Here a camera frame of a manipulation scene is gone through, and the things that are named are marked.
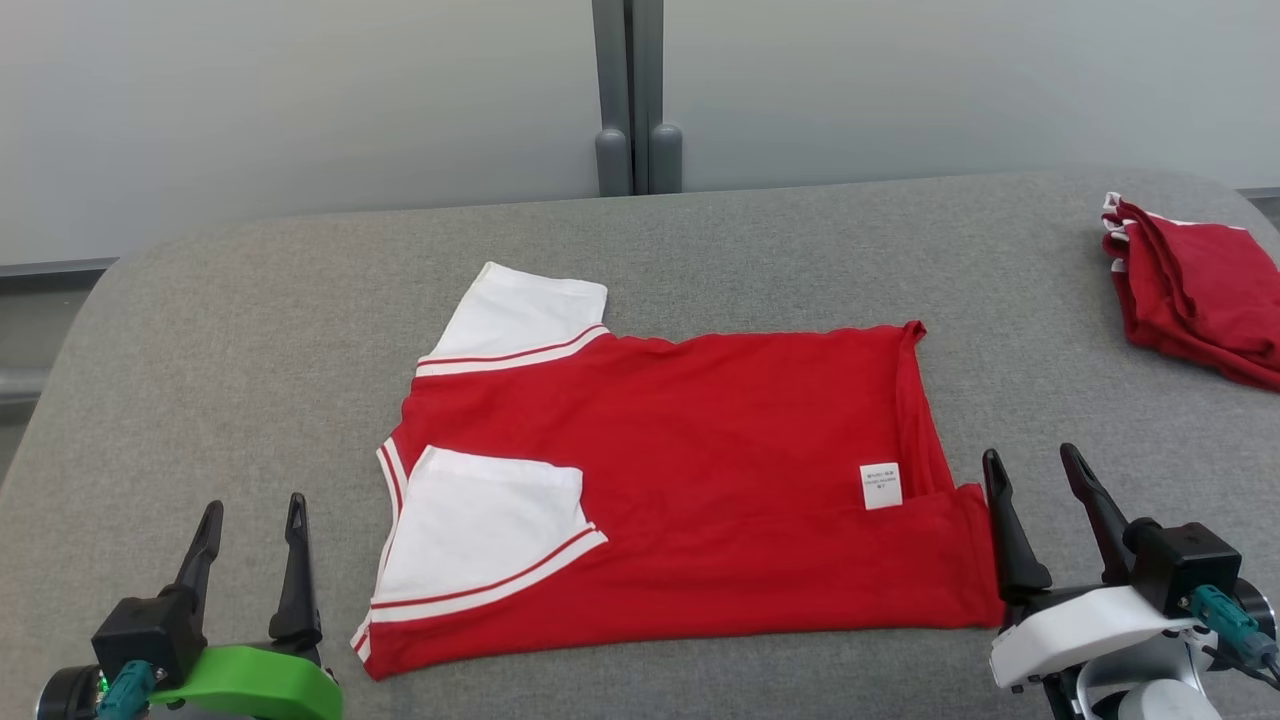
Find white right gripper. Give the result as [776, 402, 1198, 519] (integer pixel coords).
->
[982, 443, 1201, 691]

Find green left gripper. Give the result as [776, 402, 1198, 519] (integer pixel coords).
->
[150, 492, 344, 720]

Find red shorts with white stripes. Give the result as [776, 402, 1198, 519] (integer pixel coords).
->
[1102, 192, 1280, 391]

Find red shirt with white sleeves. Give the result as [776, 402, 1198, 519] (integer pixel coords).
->
[350, 262, 1006, 681]

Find left camera cable, teal plug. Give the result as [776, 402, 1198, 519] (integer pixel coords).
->
[97, 660, 159, 720]

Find camera cable, teal plug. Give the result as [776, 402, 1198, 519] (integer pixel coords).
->
[97, 660, 159, 720]
[1190, 585, 1280, 673]

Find right camera cable, teal plug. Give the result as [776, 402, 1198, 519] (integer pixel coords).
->
[1190, 585, 1280, 673]

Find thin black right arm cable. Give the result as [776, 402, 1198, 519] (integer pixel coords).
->
[1200, 640, 1280, 693]

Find grey double partition post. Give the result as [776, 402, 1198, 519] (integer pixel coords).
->
[592, 0, 684, 197]

